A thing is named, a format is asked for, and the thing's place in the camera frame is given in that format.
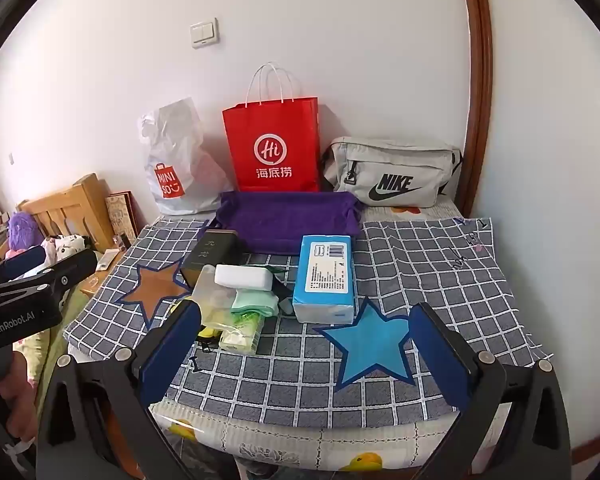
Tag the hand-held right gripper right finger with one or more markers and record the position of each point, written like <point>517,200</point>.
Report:
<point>440,355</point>

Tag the wooden nightstand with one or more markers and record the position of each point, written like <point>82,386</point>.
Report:
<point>100,285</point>

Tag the dark green tin box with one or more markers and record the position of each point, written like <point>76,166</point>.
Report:
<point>210,252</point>

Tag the white plastic shopping bag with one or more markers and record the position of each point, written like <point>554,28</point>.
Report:
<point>180,160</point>

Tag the grey waist bag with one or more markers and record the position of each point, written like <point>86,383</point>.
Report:
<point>395,170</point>

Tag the brown star patch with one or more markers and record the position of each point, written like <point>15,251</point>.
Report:
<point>152,287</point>

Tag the blue star patch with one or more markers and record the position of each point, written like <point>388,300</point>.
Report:
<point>370,345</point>

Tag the patterned book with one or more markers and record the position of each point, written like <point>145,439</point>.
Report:
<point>122,217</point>

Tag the grey checkered cloth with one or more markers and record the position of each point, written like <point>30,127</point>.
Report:
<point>430,270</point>

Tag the light green wipes packet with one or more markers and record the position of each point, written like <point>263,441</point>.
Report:
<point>240,335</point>

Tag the red paper bag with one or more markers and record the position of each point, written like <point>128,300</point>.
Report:
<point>270,130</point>

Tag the yellow and black cloth item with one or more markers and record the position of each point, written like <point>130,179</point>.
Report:
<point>207,333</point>

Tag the floral quilt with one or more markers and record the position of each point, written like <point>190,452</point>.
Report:
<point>45,360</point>

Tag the white tube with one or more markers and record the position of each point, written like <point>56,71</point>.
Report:
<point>108,260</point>

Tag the person's left hand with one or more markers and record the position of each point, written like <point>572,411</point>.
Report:
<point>22,395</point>

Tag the purple plush toy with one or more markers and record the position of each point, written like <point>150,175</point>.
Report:
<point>25,232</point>

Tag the clear plastic bag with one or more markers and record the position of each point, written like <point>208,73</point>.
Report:
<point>207,297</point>

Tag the purple cloth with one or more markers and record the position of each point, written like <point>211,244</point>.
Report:
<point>280,220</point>

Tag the brown wooden door frame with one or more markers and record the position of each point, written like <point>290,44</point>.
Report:
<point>480,85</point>

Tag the blue tissue pack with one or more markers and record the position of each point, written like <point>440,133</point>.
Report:
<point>325,280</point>

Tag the wooden headboard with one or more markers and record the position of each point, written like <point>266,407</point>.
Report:
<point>80,205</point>

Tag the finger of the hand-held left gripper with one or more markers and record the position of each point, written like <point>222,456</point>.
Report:
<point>75,266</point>
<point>25,262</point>

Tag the white light switch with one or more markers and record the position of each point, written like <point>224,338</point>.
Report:
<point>204,33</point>

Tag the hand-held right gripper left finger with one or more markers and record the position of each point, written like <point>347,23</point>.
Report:
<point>172,352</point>

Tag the small black item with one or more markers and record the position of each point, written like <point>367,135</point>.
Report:
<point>122,241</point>

